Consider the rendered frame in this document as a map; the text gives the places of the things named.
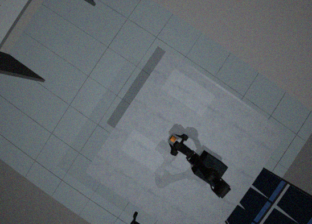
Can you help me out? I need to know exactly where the orange block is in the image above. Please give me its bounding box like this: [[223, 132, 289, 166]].
[[170, 135, 176, 143]]

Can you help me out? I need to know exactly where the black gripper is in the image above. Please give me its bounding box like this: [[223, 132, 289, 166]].
[[169, 134, 188, 156]]

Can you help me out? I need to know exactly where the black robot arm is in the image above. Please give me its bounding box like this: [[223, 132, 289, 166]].
[[173, 141, 231, 198]]

